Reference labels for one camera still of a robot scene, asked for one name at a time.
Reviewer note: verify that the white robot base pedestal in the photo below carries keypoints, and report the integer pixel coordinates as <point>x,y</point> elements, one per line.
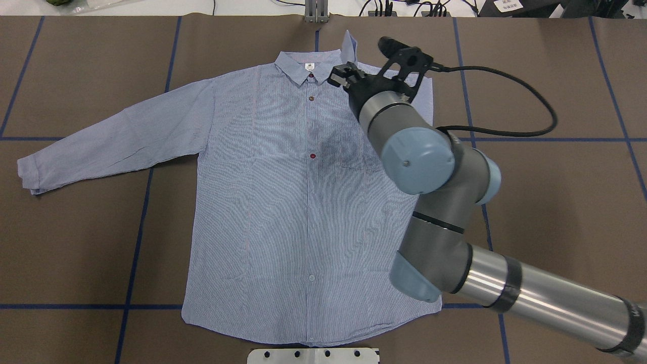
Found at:
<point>315,355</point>

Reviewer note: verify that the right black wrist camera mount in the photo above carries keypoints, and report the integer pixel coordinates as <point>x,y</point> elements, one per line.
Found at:
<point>409,59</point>

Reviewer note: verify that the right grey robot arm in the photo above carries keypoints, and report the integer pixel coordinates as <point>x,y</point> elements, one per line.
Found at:
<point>449,179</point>

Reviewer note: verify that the blue striped button shirt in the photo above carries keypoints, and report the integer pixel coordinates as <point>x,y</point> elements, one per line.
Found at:
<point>296,222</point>

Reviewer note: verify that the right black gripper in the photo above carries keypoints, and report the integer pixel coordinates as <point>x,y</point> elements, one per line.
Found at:
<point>365,90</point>

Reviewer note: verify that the green fabric pouch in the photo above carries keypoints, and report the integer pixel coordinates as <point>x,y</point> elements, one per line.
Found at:
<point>58,3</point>

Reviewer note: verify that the aluminium frame post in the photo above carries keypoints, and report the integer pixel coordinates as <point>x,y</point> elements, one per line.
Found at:
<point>316,11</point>

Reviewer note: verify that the clear plastic bag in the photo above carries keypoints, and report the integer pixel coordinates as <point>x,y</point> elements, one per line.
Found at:
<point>78,7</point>

